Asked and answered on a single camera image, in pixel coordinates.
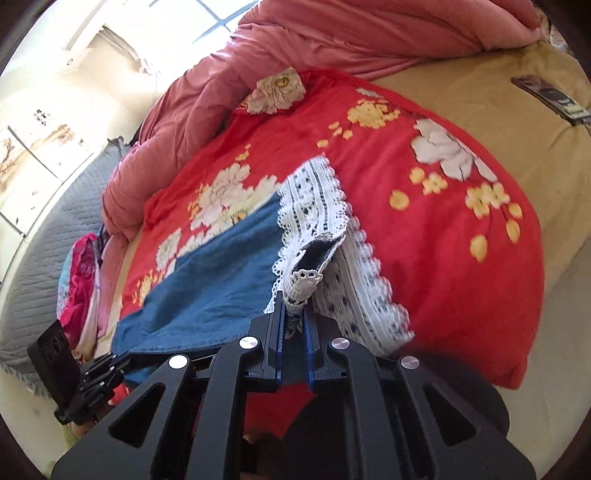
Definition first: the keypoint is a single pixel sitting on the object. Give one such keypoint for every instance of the blossom branch wall painting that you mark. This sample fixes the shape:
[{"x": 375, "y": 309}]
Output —
[{"x": 32, "y": 166}]

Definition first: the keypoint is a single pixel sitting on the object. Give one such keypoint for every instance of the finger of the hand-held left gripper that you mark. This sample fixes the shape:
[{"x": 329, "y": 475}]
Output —
[
  {"x": 111, "y": 362},
  {"x": 99, "y": 387}
]

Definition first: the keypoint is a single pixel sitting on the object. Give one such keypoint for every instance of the grey quilted headboard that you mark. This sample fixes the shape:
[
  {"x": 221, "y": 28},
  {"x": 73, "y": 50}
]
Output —
[{"x": 41, "y": 258}]

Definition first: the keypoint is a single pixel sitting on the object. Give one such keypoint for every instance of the pink quilt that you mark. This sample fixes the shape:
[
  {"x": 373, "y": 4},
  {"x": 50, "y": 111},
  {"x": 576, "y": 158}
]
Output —
[{"x": 286, "y": 50}]

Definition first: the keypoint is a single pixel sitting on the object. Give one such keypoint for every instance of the light pink cloth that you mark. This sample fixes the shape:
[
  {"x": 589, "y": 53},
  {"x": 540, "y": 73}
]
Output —
[{"x": 108, "y": 277}]

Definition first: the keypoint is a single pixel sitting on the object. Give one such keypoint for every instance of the red floral blanket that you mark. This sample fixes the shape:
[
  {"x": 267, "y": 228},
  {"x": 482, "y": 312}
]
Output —
[{"x": 415, "y": 240}]

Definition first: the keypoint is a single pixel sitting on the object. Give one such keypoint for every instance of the beige bed sheet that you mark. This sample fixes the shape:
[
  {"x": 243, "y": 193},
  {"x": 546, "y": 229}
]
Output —
[{"x": 531, "y": 152}]

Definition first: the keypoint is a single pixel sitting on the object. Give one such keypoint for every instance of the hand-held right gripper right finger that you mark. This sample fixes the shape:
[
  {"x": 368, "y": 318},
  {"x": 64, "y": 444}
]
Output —
[{"x": 308, "y": 341}]

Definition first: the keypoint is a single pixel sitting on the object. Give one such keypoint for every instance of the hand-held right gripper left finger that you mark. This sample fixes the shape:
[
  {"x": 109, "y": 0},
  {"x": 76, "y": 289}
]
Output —
[{"x": 278, "y": 334}]

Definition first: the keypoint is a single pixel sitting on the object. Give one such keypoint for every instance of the pink patterned clothes pile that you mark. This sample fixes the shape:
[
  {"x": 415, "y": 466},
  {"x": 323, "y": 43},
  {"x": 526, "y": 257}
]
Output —
[{"x": 81, "y": 286}]

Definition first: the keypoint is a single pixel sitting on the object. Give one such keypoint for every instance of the blue denim pants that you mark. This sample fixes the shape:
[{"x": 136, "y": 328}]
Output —
[{"x": 217, "y": 281}]

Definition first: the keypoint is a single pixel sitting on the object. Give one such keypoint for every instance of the dark remote control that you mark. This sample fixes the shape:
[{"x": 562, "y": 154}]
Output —
[{"x": 551, "y": 98}]

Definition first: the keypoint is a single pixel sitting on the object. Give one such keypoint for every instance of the window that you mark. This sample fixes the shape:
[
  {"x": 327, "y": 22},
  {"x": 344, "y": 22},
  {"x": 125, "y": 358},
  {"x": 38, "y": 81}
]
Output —
[{"x": 231, "y": 11}]

